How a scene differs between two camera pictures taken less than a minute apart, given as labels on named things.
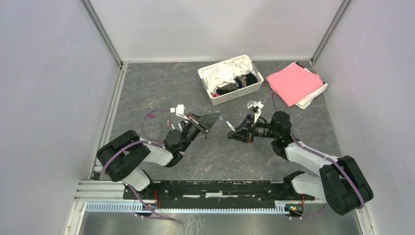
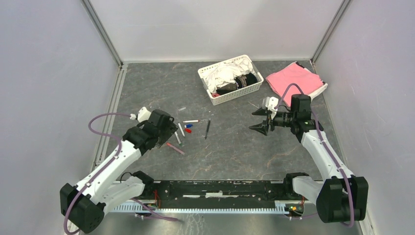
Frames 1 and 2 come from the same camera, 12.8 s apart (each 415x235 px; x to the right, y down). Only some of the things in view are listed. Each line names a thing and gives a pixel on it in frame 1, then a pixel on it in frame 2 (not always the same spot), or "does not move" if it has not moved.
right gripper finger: x=241 y=133 to x=262 y=128
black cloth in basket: x=241 y=82 does not move
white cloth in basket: x=226 y=73 does not move
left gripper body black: x=190 y=132 to x=165 y=134
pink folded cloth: x=293 y=83 does not move
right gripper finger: x=250 y=118 to x=262 y=111
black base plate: x=213 y=194 does not move
